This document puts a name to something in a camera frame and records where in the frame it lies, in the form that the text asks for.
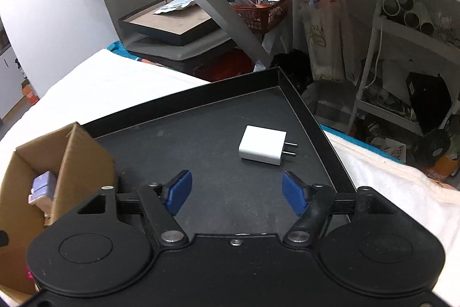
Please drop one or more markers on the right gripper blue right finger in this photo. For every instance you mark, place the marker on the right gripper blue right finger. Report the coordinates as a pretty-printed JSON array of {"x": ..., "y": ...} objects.
[{"x": 312, "y": 204}]

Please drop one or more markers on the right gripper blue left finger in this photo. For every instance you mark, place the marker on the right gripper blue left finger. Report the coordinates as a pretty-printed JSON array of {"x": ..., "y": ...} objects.
[{"x": 159, "y": 204}]

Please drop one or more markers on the purple cube toy figure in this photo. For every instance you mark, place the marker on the purple cube toy figure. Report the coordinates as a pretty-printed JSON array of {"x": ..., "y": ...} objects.
[{"x": 42, "y": 192}]

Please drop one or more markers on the pink bear figurine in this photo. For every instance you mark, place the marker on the pink bear figurine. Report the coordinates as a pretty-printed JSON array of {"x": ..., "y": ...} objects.
[{"x": 29, "y": 275}]

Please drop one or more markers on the white power adapter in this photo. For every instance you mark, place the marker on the white power adapter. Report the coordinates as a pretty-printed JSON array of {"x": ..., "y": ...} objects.
[{"x": 264, "y": 145}]

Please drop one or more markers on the brown cardboard box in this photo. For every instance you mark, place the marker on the brown cardboard box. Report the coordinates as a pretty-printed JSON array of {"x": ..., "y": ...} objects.
[{"x": 81, "y": 167}]

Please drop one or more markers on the black rectangular tray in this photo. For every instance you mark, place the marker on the black rectangular tray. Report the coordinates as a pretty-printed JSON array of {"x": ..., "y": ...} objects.
[{"x": 200, "y": 129}]

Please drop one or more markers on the white towel cloth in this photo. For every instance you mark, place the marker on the white towel cloth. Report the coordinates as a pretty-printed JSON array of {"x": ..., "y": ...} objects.
[{"x": 107, "y": 82}]

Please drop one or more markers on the beige tote bag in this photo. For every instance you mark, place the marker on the beige tote bag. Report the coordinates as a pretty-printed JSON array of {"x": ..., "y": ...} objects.
[{"x": 329, "y": 38}]

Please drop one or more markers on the orange carton box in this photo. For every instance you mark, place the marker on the orange carton box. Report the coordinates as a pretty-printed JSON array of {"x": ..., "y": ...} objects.
[{"x": 28, "y": 92}]

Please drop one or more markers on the red plastic basket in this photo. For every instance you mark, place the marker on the red plastic basket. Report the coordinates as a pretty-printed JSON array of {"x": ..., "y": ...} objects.
[{"x": 261, "y": 19}]

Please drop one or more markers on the white metal shelf rack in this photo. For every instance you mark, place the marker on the white metal shelf rack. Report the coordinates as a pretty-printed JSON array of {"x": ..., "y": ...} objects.
[{"x": 399, "y": 50}]

